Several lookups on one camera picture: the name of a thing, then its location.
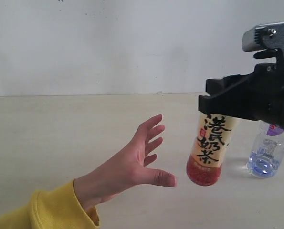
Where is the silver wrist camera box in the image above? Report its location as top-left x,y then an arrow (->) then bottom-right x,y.
242,22 -> 284,52

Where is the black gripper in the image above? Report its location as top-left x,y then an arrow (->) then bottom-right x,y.
198,63 -> 284,129

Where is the yellow sleeved forearm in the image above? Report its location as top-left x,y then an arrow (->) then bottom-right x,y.
0,181 -> 100,229

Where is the bare open human hand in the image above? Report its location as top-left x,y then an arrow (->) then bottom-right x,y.
74,114 -> 177,211

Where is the clear Ganten water bottle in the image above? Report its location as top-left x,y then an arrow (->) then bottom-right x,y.
247,122 -> 284,178

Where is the milk tea bottle yellow label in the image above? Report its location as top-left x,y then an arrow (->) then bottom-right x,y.
186,113 -> 239,187

